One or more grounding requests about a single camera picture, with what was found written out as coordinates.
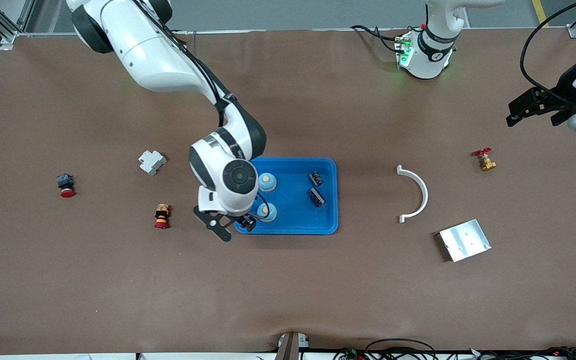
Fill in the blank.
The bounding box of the blue service bell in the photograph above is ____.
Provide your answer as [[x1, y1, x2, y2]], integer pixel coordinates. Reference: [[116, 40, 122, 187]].
[[258, 172, 278, 193], [257, 202, 278, 223]]

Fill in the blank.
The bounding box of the black cable bundle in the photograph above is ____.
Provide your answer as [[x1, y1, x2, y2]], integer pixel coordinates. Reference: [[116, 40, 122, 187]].
[[333, 338, 576, 360]]

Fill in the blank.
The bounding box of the brown table cover mat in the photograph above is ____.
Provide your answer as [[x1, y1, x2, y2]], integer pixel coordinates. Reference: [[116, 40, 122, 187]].
[[0, 27, 576, 357]]

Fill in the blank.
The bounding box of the blue plastic tray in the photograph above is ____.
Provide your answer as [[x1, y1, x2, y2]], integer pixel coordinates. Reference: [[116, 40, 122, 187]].
[[233, 157, 339, 236]]

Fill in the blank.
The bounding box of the red mushroom push button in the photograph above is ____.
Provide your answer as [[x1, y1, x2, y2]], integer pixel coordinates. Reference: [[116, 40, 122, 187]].
[[56, 173, 76, 199]]

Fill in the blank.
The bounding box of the silver metal plate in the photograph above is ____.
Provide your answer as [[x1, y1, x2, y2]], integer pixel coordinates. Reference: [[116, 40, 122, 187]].
[[437, 219, 492, 263]]

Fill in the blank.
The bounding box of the grey metal table bracket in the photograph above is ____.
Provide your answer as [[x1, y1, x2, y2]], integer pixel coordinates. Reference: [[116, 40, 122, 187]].
[[274, 332, 312, 360]]

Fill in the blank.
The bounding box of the white curved pipe clamp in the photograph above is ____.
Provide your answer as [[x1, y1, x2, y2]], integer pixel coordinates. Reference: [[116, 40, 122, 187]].
[[396, 165, 429, 224]]

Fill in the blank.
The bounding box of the brass valve red handle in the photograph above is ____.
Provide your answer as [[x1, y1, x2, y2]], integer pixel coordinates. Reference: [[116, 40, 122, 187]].
[[474, 147, 497, 172]]

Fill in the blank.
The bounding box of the red orange emergency stop button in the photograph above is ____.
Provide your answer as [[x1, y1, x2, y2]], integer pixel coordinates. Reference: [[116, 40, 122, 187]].
[[154, 203, 171, 230]]

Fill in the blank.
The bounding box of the white circuit breaker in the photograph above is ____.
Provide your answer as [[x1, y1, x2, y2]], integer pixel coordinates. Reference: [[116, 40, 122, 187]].
[[138, 150, 167, 176]]

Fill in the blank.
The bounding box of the black left arm base cable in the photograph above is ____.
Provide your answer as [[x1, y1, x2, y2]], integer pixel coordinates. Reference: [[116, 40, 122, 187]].
[[350, 25, 405, 53]]

